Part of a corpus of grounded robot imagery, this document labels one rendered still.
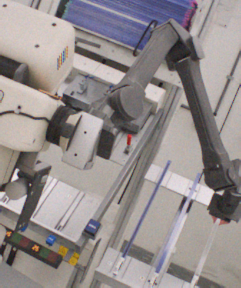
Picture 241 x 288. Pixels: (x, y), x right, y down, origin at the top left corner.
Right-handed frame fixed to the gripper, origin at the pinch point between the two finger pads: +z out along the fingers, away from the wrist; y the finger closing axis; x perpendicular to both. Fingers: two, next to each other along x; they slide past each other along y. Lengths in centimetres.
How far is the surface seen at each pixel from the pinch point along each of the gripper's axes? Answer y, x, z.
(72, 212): 46, 7, 21
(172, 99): 33, -56, 15
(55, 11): 92, -63, 0
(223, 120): 9, -157, 116
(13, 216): 63, 18, 23
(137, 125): 40, -35, 14
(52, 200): 54, 6, 21
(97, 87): 62, -46, 15
